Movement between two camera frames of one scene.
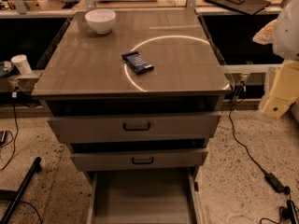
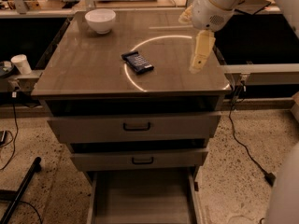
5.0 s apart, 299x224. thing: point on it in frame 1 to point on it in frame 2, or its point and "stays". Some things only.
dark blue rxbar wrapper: (136, 63) stays
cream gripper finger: (266, 34) to (186, 17)
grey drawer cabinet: (137, 95) stays
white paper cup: (21, 63) stays
